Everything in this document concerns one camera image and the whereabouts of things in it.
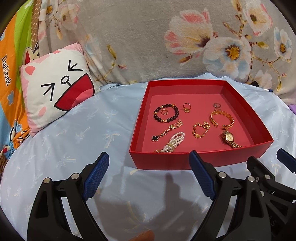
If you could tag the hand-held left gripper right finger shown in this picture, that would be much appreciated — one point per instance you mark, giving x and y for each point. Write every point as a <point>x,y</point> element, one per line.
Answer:
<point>203,178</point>

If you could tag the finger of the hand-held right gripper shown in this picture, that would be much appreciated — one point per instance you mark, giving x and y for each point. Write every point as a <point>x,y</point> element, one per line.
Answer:
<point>286,158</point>
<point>261,169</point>

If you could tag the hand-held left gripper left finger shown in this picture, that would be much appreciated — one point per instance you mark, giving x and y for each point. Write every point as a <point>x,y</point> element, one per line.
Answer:
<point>96,178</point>

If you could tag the gold wristwatch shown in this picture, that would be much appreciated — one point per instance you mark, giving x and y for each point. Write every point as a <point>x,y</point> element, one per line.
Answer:
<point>226,136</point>

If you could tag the red cardboard box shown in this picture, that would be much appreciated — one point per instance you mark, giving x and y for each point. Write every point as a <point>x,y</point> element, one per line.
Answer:
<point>196,97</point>

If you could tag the purple object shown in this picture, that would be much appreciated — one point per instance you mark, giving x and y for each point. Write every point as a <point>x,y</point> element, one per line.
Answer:
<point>293,109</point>

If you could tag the light blue bed sheet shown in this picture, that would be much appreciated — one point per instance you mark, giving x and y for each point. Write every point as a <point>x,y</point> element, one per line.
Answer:
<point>69,127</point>

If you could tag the white pen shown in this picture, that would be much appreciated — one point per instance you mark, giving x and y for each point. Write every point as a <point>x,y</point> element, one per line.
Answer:
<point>268,90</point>

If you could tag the cat face pillow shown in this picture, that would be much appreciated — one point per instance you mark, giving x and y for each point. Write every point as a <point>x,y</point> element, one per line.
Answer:
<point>46,102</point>

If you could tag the grey floral blanket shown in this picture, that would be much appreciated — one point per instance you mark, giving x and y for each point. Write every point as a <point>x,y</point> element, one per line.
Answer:
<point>138,34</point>

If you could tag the colourful cartoon cloth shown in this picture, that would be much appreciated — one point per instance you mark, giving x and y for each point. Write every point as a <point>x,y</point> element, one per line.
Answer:
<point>13,46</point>

